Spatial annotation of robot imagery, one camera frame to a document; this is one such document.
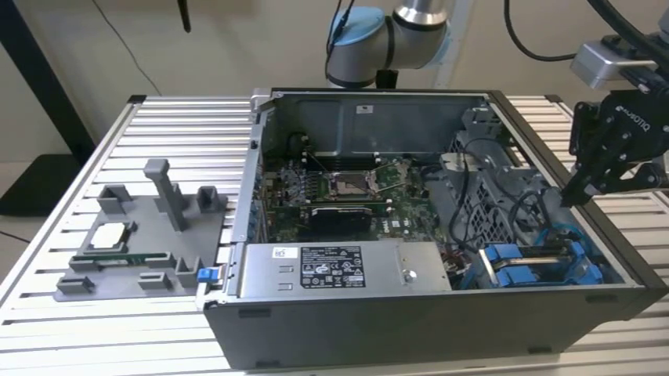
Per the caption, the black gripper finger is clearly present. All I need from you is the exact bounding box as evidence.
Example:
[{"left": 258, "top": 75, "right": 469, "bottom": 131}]
[
  {"left": 561, "top": 102, "right": 631, "bottom": 208},
  {"left": 590, "top": 160, "right": 665, "bottom": 196}
]

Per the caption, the hard disk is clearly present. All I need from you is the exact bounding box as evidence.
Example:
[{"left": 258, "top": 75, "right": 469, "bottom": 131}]
[{"left": 483, "top": 241, "right": 594, "bottom": 271}]

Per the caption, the grey metal disk bay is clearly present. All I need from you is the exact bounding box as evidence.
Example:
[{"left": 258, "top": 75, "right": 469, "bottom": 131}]
[{"left": 441, "top": 131, "right": 575, "bottom": 251}]

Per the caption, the black RAM slot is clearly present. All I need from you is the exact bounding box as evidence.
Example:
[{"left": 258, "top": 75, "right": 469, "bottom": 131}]
[{"left": 304, "top": 195, "right": 392, "bottom": 201}]

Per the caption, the green motherboard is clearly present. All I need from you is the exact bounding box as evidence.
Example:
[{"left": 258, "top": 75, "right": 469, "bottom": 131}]
[{"left": 258, "top": 150, "right": 455, "bottom": 246}]

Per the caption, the metal socket cover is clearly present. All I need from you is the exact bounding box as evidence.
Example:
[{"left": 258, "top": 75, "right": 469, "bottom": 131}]
[{"left": 374, "top": 161, "right": 415, "bottom": 193}]

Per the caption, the grey power supply box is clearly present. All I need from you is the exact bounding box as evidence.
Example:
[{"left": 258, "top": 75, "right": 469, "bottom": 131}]
[{"left": 234, "top": 240, "right": 454, "bottom": 295}]

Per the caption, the CPU socket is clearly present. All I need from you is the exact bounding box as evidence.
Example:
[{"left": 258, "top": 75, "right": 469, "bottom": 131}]
[{"left": 324, "top": 168, "right": 378, "bottom": 197}]

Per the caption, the black graphics card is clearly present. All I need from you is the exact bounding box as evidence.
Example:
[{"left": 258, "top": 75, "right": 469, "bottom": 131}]
[{"left": 306, "top": 205, "right": 375, "bottom": 240}]

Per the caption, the metal locking lever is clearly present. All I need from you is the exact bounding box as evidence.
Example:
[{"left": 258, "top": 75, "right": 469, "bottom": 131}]
[{"left": 306, "top": 150, "right": 330, "bottom": 173}]

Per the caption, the black open PC case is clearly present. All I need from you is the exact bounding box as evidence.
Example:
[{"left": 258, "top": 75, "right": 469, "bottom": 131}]
[{"left": 196, "top": 86, "right": 669, "bottom": 371}]

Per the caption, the grey plastic parts rack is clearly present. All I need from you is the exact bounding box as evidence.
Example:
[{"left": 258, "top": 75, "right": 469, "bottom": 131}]
[{"left": 55, "top": 158, "right": 232, "bottom": 303}]

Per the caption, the black hanging rod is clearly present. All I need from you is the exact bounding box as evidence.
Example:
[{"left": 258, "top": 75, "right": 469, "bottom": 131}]
[{"left": 176, "top": 0, "right": 193, "bottom": 34}]

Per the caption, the green RAM stick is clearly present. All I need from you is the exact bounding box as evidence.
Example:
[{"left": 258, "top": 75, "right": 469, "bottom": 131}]
[{"left": 76, "top": 253, "right": 177, "bottom": 265}]

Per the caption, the silver CPU chip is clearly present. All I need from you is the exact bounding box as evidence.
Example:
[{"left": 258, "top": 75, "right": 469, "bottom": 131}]
[{"left": 87, "top": 222, "right": 131, "bottom": 251}]

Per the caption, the black disk wire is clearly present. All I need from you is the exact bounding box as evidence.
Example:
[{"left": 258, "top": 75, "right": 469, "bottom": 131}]
[
  {"left": 507, "top": 186, "right": 555, "bottom": 244},
  {"left": 450, "top": 137, "right": 523, "bottom": 251}
]

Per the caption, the blue disk wire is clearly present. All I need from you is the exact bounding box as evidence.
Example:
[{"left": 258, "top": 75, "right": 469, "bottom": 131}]
[{"left": 531, "top": 191, "right": 582, "bottom": 254}]

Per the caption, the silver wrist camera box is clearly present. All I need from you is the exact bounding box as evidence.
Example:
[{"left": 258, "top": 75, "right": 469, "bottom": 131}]
[{"left": 567, "top": 40, "right": 661, "bottom": 90}]

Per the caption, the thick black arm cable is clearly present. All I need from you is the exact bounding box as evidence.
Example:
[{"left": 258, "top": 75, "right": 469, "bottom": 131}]
[{"left": 585, "top": 0, "right": 669, "bottom": 74}]

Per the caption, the red yellow power wire bundle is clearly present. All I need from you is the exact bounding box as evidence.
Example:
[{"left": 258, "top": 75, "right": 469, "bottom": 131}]
[{"left": 435, "top": 240, "right": 485, "bottom": 283}]

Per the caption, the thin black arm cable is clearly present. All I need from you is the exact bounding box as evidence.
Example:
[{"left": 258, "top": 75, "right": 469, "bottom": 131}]
[{"left": 502, "top": 0, "right": 579, "bottom": 63}]

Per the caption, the black stand frame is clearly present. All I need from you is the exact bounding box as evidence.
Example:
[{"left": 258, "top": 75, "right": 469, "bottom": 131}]
[{"left": 0, "top": 0, "right": 99, "bottom": 217}]

